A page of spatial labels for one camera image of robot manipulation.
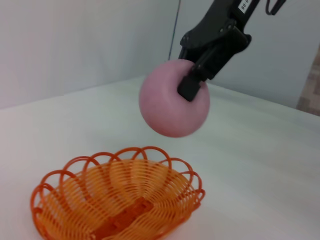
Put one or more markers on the beige patterned background panel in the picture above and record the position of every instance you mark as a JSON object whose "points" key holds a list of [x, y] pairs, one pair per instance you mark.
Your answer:
{"points": [[312, 95]]}

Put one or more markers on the pink toy peach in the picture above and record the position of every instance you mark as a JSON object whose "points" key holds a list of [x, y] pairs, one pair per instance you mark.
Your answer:
{"points": [[160, 107]]}

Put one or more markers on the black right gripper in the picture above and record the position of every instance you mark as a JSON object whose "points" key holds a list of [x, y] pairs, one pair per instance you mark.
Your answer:
{"points": [[220, 17]]}

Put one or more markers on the orange woven plastic basket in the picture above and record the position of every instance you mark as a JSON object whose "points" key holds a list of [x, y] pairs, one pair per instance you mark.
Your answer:
{"points": [[112, 200]]}

